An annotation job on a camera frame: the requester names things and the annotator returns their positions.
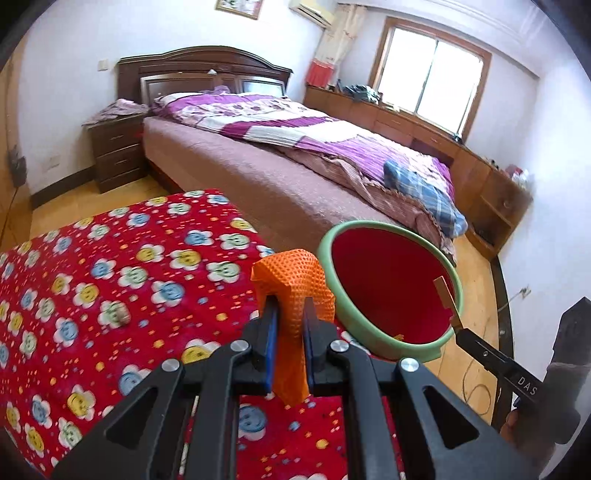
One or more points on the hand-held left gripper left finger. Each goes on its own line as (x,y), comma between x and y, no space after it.
(270,346)

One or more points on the person's right hand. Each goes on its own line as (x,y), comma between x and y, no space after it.
(515,424)

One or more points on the framed wall photo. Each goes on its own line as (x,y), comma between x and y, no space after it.
(238,7)

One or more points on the beige wooden stick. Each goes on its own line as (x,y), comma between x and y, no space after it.
(444,293)

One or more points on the wooden window cabinet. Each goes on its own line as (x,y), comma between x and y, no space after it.
(461,157)

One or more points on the pile of clothes on cabinet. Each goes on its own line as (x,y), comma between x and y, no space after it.
(362,92)

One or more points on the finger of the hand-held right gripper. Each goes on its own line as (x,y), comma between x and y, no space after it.
(480,353)

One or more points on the green basin with red inside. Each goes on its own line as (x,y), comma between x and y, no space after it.
(383,277)

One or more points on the dark wooden nightstand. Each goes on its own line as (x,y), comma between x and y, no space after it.
(117,152)

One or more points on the white light switch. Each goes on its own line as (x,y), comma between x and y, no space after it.
(104,64)

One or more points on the small items on cabinet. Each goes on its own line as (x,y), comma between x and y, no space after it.
(519,175)

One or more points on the white and red curtain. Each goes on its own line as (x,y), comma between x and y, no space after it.
(334,46)

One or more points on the blue plaid cloth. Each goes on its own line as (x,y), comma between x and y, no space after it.
(420,191)

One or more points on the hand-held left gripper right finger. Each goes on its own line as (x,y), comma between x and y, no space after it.
(308,346)

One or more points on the white air conditioner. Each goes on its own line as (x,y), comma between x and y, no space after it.
(311,9)

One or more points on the pink clothes on nightstand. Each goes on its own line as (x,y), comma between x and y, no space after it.
(117,110)

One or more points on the dark wooden bed headboard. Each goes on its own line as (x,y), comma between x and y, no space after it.
(184,69)

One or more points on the bright orange foam net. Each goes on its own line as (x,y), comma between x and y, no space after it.
(288,277)

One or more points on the wooden framed window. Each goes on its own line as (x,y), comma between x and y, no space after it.
(429,78)

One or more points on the black wall charger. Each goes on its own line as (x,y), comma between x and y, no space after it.
(16,164)

